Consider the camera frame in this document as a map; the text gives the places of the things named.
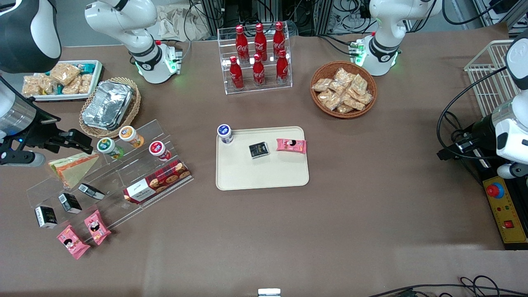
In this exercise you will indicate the clear acrylic bottle rack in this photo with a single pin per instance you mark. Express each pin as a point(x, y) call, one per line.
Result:
point(284, 84)

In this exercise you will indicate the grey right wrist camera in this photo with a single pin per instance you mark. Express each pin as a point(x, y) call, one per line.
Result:
point(22, 159)

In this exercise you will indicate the yellow emergency stop box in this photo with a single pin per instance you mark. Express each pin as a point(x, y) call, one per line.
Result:
point(505, 210)

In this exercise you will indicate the clear acrylic step display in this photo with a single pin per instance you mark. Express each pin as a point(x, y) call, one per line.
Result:
point(123, 173)

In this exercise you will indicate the pink snack pack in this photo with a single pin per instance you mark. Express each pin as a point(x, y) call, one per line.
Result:
point(291, 145)
point(97, 227)
point(72, 242)

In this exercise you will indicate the red tartan cookie box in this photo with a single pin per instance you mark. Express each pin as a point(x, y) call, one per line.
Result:
point(159, 181)

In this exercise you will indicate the small white block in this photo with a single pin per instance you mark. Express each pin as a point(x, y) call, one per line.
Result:
point(269, 293)

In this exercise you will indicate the cream plastic tray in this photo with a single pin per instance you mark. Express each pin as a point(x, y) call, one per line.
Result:
point(264, 173)

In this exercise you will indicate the oval wicker basket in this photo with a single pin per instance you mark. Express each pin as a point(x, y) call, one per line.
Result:
point(134, 109)

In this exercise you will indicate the small black box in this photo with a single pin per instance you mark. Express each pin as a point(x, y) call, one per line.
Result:
point(259, 150)
point(69, 203)
point(45, 217)
point(91, 191)

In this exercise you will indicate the stacked aluminium foil trays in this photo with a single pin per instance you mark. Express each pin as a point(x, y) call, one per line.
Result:
point(107, 105)

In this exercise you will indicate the clear bag of crackers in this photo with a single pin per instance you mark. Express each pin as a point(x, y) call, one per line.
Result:
point(31, 86)
point(359, 83)
point(344, 109)
point(364, 98)
point(321, 85)
point(64, 73)
point(344, 76)
point(337, 88)
point(353, 103)
point(72, 87)
point(86, 83)
point(48, 84)
point(330, 100)

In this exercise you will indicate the white rectangular snack tray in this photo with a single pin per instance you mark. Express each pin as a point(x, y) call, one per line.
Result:
point(97, 76)

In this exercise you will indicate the orange lid cup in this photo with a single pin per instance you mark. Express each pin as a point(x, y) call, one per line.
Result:
point(128, 134)

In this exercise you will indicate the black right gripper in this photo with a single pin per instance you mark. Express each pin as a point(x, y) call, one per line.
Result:
point(41, 133)

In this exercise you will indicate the triangle sandwich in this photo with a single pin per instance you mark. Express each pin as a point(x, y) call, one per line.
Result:
point(76, 169)

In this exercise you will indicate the round wicker basket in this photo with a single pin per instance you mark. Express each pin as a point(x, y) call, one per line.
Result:
point(321, 111)

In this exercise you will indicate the blue lid yogurt cup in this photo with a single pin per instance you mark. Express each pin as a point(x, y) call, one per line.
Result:
point(225, 133)

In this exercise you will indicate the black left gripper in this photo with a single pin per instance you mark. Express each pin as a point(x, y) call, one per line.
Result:
point(481, 128)

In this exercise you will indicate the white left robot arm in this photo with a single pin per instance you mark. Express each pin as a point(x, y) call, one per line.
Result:
point(385, 37)

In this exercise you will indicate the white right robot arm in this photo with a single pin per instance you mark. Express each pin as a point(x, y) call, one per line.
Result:
point(123, 20)

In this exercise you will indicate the red cola bottle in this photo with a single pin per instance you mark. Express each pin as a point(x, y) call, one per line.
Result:
point(241, 41)
point(258, 72)
point(260, 40)
point(279, 38)
point(282, 69)
point(236, 75)

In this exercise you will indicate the crumpled beige cloth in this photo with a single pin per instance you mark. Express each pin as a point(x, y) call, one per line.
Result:
point(173, 22)

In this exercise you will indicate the green lid cup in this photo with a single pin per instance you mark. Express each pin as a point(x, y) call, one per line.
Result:
point(107, 145)

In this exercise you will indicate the red lid cup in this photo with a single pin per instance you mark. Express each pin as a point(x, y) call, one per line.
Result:
point(157, 147)

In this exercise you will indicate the teal snack pack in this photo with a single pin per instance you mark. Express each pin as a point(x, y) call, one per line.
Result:
point(87, 66)

